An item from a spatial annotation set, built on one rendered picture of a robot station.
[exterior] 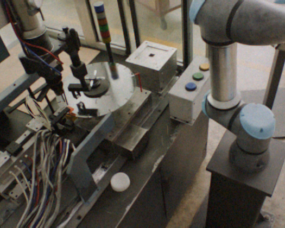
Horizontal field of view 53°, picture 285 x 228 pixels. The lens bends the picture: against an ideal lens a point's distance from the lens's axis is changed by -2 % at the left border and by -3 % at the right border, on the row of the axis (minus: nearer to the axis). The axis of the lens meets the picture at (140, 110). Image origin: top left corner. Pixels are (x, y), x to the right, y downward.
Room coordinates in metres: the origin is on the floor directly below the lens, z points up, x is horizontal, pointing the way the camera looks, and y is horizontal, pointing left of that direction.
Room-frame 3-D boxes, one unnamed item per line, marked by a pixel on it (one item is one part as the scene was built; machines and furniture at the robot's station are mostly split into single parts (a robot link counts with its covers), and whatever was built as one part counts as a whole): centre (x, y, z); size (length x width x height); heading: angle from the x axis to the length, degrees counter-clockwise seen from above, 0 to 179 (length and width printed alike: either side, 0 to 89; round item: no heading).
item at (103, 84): (0.92, 0.16, 0.96); 0.11 x 0.11 x 0.03
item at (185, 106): (0.94, -0.25, 0.82); 0.28 x 0.11 x 0.15; 141
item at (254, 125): (0.61, -0.38, 0.91); 0.13 x 0.12 x 0.14; 32
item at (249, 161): (0.60, -0.38, 0.80); 0.15 x 0.15 x 0.10
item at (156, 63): (1.14, -0.10, 0.82); 0.18 x 0.18 x 0.15; 51
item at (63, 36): (0.85, 0.19, 1.17); 0.06 x 0.05 x 0.20; 132
